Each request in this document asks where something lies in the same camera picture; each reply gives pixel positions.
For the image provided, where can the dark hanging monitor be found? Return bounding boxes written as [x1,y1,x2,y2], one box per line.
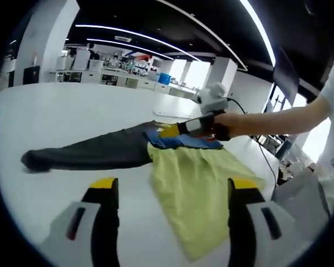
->
[272,47,301,98]

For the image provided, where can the black wall panel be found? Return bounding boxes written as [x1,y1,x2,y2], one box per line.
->
[23,66,41,84]

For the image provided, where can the long ceiling light strip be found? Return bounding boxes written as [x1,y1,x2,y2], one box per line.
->
[75,24,204,62]
[86,37,175,61]

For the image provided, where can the wide ceiling light strip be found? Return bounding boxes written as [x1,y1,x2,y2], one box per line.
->
[238,0,277,68]

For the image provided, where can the white counter cabinets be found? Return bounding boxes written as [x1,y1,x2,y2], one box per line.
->
[50,69,199,98]

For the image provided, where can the dark brown garment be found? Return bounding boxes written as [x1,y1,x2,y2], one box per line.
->
[21,120,158,175]

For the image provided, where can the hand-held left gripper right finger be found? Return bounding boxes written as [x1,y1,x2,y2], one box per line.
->
[227,177,299,267]

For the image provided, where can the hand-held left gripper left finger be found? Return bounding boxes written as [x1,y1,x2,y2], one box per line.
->
[41,177,120,267]

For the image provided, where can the yellow garment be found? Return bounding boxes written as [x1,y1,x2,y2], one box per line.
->
[147,146,267,263]

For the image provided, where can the grey trousers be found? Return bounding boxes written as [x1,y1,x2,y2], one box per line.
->
[272,169,330,224]

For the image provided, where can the person's right hand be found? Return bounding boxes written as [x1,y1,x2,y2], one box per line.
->
[213,111,256,142]

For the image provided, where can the blue garment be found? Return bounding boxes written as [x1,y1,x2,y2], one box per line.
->
[143,129,224,151]

